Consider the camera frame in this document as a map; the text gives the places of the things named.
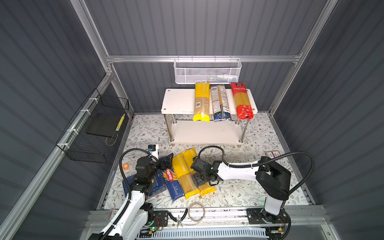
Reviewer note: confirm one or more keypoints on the black wire side basket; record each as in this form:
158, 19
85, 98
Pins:
98, 131

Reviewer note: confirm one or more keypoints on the red spaghetti bag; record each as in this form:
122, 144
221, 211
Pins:
243, 105

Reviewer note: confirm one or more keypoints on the orange tape roll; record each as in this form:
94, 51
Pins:
125, 167

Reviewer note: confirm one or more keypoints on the yellow Pastatime bag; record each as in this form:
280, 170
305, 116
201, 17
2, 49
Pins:
202, 102
184, 176
189, 157

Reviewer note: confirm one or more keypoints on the white wire wall basket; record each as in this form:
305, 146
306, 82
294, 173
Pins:
189, 71

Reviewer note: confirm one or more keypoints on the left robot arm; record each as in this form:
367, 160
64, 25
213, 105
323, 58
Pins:
136, 216

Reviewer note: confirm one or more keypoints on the blue Barilla pasta box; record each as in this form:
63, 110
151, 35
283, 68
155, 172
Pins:
158, 185

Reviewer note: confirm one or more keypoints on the white two-tier shelf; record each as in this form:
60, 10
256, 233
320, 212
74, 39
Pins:
182, 102

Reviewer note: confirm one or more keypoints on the clear blue spaghetti bag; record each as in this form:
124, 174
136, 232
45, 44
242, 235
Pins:
220, 104

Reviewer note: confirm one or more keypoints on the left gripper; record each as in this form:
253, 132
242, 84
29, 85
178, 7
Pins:
167, 162

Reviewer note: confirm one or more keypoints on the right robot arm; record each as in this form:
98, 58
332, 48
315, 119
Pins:
272, 177

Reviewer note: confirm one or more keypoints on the floral table mat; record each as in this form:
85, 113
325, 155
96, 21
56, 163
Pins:
260, 138

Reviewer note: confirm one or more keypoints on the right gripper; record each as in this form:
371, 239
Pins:
198, 182

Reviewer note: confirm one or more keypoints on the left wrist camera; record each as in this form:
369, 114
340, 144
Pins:
153, 150

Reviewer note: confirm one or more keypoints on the black pliers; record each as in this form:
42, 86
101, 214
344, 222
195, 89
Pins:
177, 220

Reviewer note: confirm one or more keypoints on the blue Barilla spaghetti box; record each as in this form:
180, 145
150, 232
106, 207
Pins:
173, 185

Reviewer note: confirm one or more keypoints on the small framed card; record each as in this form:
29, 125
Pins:
273, 154

